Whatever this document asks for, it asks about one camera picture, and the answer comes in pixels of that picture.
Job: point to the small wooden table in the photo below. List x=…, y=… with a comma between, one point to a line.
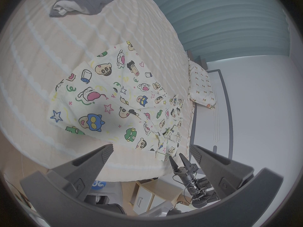
x=161, y=188

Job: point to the white printed pillow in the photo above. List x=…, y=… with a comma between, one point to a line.
x=201, y=84

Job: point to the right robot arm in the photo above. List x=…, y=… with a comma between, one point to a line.
x=201, y=193

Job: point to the blue-green curtain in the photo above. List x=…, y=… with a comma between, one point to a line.
x=224, y=20

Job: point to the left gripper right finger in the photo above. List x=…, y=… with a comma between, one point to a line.
x=227, y=178

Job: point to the bed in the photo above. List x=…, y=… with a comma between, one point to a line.
x=94, y=20

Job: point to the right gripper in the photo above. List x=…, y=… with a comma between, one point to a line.
x=187, y=174

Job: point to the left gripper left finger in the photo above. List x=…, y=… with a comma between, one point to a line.
x=78, y=176

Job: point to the white printed pyjama top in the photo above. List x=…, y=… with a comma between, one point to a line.
x=106, y=98

